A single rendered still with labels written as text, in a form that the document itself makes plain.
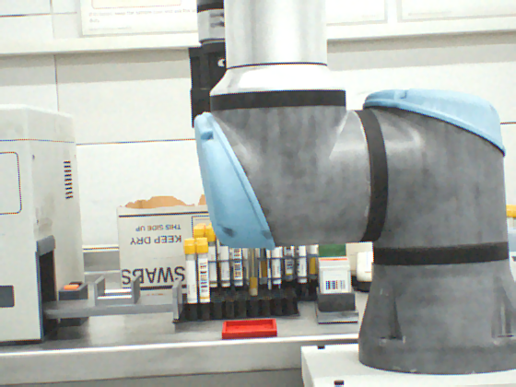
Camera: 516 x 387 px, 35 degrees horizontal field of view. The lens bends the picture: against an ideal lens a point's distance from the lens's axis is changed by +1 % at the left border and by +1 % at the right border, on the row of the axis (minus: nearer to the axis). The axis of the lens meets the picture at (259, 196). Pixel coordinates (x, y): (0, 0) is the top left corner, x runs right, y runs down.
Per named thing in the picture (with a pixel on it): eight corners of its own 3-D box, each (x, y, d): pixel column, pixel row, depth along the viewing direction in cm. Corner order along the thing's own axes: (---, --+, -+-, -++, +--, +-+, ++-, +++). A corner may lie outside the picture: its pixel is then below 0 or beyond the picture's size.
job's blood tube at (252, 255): (250, 310, 115) (246, 240, 115) (250, 308, 117) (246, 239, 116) (259, 310, 115) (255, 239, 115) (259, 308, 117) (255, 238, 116)
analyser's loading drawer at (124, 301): (15, 327, 104) (12, 287, 103) (29, 317, 110) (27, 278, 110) (178, 318, 104) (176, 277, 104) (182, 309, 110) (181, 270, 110)
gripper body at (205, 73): (195, 134, 118) (191, 50, 118) (254, 131, 119) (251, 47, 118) (192, 133, 111) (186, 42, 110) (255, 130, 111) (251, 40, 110)
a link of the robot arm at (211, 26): (250, 17, 118) (251, 6, 110) (252, 49, 118) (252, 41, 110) (198, 19, 118) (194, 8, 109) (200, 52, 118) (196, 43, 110)
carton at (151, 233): (117, 299, 132) (112, 205, 131) (142, 274, 161) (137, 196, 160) (271, 291, 132) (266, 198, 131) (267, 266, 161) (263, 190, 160)
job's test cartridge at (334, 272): (322, 310, 108) (319, 262, 108) (320, 303, 113) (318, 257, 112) (352, 309, 108) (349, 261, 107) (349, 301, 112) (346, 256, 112)
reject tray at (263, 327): (221, 339, 100) (221, 333, 100) (224, 327, 107) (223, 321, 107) (277, 336, 100) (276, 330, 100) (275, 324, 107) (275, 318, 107)
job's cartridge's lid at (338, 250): (316, 224, 112) (316, 224, 113) (318, 258, 112) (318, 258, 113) (345, 223, 112) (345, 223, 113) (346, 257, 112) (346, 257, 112)
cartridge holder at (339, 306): (317, 323, 106) (316, 296, 106) (314, 310, 115) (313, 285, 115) (359, 322, 106) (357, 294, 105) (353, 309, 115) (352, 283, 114)
